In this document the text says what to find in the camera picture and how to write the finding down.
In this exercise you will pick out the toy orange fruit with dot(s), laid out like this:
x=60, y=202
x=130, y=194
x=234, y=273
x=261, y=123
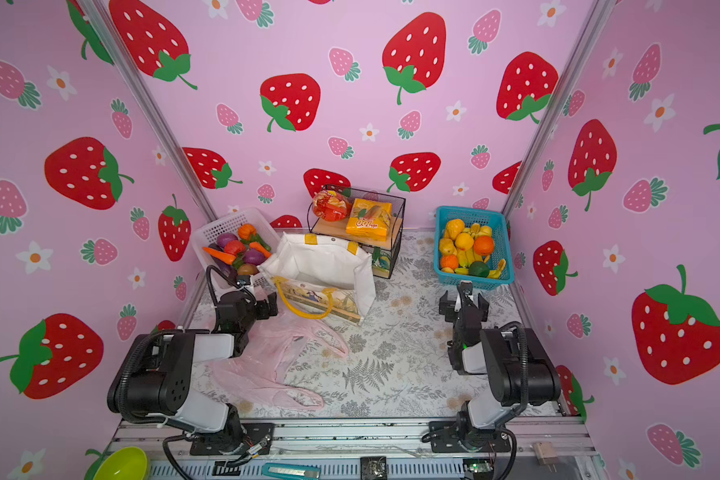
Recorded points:
x=484, y=246

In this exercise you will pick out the toy potato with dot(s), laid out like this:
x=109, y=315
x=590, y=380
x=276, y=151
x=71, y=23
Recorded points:
x=247, y=270

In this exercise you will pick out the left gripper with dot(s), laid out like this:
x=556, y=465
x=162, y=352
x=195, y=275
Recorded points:
x=261, y=305

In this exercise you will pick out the pink plastic grocery bag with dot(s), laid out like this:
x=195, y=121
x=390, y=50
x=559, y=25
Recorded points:
x=257, y=375

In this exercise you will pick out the toy carrot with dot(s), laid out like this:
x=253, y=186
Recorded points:
x=224, y=257

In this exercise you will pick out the red chips bag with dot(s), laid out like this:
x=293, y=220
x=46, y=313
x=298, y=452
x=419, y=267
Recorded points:
x=331, y=206

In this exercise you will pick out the black wire wooden shelf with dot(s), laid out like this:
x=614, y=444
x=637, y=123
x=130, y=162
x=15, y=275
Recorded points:
x=384, y=254

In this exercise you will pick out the white canvas tote bag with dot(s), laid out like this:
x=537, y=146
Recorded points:
x=318, y=277

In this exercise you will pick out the green plastic bowl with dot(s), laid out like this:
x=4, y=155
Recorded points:
x=130, y=463

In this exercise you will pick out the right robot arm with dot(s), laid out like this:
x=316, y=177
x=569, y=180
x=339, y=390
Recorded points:
x=519, y=372

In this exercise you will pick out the teal plastic basket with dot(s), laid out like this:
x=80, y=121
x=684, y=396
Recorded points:
x=451, y=265

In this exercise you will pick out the toy yellow lemon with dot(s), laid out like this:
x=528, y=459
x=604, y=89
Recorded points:
x=464, y=241

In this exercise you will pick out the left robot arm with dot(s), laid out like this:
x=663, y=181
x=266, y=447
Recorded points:
x=153, y=384

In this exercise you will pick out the white plastic basket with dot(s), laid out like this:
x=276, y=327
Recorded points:
x=222, y=235

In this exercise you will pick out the toy avocado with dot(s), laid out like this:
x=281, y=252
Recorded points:
x=479, y=269

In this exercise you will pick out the yellow mango gummy bag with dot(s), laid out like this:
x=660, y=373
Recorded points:
x=370, y=219

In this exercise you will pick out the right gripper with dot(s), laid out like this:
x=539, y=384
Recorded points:
x=464, y=306

